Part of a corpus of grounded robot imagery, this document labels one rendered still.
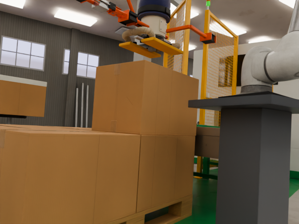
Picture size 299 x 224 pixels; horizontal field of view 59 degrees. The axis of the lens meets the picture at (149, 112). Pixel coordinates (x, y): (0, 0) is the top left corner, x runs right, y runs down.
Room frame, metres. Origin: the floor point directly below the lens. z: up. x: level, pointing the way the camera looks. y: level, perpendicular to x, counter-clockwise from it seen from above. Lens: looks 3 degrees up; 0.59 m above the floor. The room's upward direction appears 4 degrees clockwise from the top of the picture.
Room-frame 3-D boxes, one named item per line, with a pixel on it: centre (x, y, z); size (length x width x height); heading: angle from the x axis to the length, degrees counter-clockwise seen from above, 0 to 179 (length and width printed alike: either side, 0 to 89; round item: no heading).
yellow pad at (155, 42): (1.70, -0.06, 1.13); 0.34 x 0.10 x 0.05; 142
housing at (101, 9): (1.39, 0.30, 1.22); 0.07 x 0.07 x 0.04; 52
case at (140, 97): (1.75, 0.01, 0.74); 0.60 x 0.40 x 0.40; 141
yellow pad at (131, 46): (1.81, 0.08, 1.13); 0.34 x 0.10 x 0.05; 142
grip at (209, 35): (1.83, -0.38, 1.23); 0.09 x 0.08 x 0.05; 52
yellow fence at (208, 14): (3.69, -0.98, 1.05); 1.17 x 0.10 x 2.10; 142
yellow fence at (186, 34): (3.27, -0.27, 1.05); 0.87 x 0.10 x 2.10; 14
